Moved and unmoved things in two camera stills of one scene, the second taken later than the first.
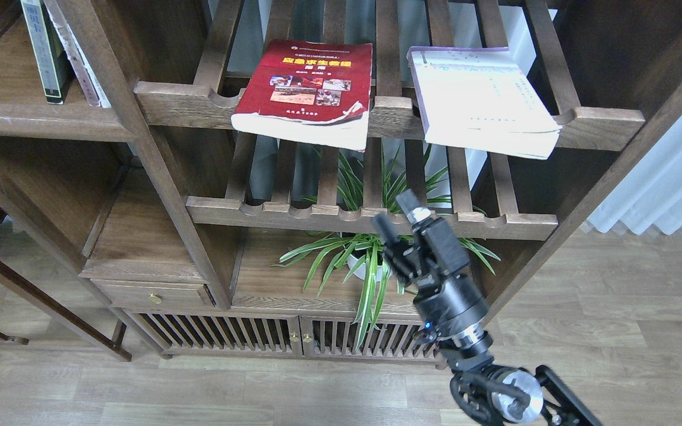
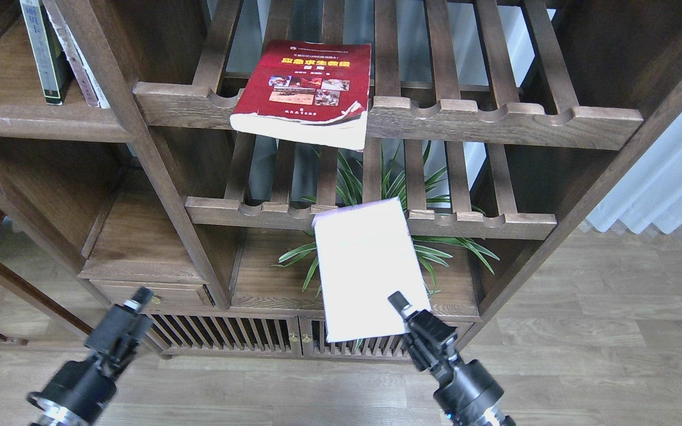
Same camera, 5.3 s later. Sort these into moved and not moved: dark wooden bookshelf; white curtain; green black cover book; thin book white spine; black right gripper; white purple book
Moved: white purple book; black right gripper
Not moved: white curtain; green black cover book; thin book white spine; dark wooden bookshelf
